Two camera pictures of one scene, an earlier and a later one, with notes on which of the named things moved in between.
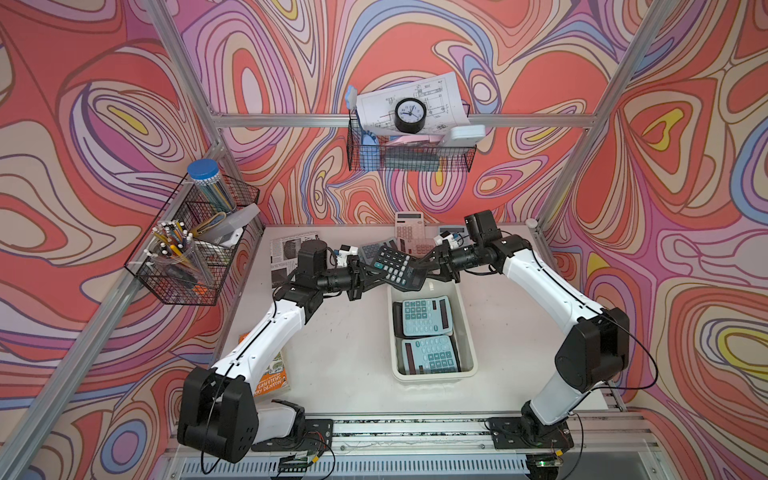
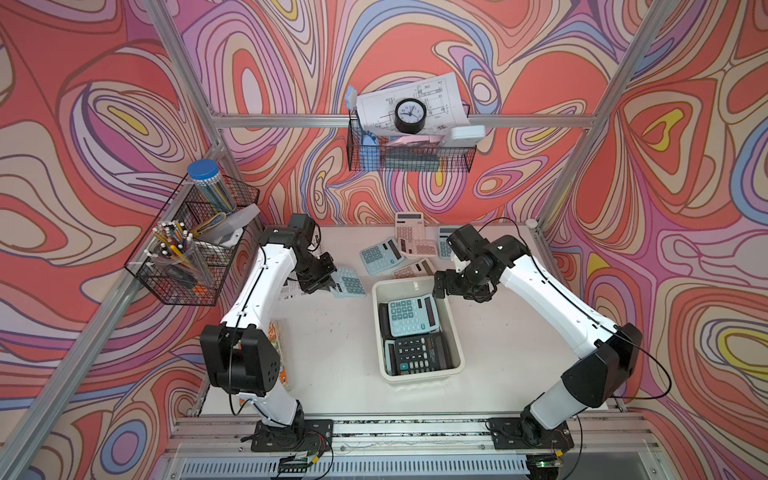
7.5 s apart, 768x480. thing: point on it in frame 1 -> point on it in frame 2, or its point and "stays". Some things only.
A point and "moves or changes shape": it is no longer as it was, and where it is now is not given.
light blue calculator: x=426 y=316 moves or changes shape
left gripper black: x=361 y=281 -> x=325 y=279
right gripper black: x=444 y=256 -> x=449 y=275
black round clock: x=410 y=115 stays
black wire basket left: x=188 y=252 stays
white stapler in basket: x=230 y=231 stays
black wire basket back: x=369 y=153 stays
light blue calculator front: x=428 y=355 -> x=390 y=357
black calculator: x=400 y=269 -> x=421 y=353
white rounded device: x=466 y=135 stays
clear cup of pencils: x=173 y=247 stays
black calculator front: x=397 y=311 -> x=384 y=320
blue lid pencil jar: x=206 y=174 stays
